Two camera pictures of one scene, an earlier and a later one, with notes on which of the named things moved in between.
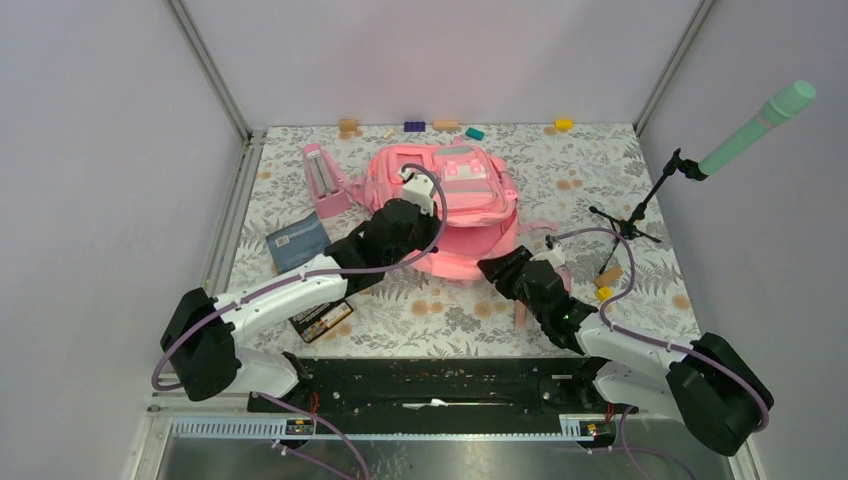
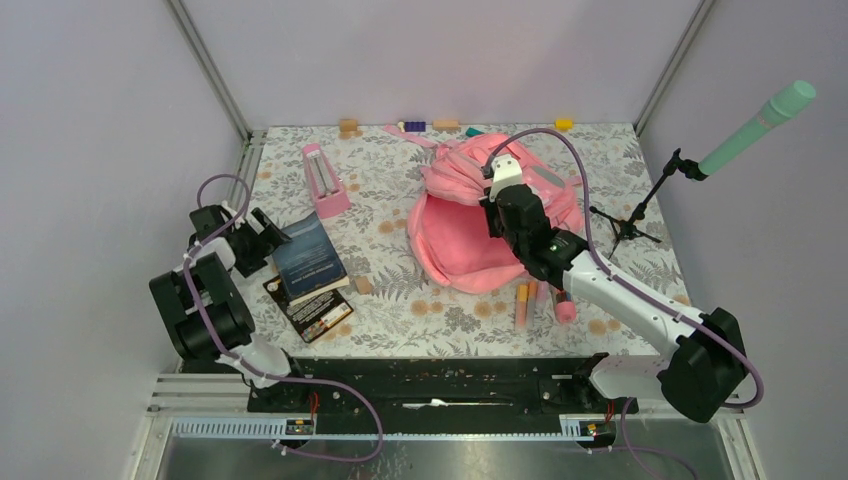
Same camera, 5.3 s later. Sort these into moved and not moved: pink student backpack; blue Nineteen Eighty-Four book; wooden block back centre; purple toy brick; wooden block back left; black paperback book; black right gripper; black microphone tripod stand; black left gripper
Moved: pink student backpack; black left gripper; black right gripper
Not moved: purple toy brick; black microphone tripod stand; black paperback book; wooden block back centre; wooden block back left; blue Nineteen Eighty-Four book
